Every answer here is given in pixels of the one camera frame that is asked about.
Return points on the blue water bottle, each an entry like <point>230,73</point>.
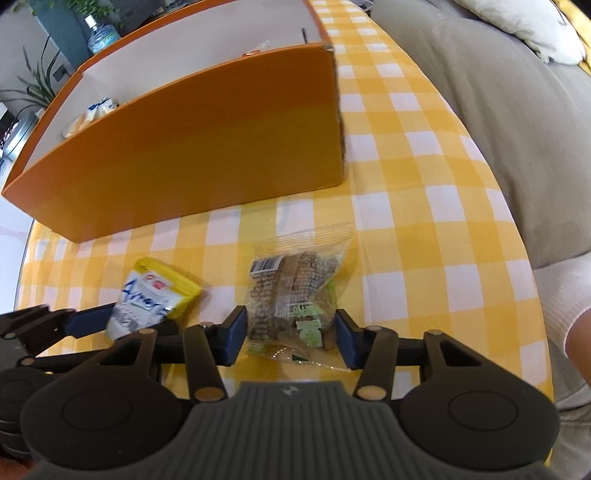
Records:
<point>102,37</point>

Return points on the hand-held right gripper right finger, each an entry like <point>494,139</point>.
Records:
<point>348,339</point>

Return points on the yellow white blue snack packet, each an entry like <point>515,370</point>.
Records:
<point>152,290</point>

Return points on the person's leg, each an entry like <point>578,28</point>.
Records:
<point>570,314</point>

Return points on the clear packet of brown snacks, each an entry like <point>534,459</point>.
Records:
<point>291,286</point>

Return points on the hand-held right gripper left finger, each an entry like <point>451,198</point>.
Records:
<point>233,337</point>

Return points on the yellow white checked tablecloth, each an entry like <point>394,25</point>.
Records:
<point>415,230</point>

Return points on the silver trash bin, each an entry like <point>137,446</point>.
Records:
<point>21,134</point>

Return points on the orange cardboard box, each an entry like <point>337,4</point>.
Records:
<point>184,161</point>

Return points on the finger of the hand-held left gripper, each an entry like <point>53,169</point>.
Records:
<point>78,355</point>
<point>90,321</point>

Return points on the cream cushion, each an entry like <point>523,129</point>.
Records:
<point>531,27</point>

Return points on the beige sofa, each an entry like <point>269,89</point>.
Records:
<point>508,115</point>

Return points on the green potted plant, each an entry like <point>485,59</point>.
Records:
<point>39,83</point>

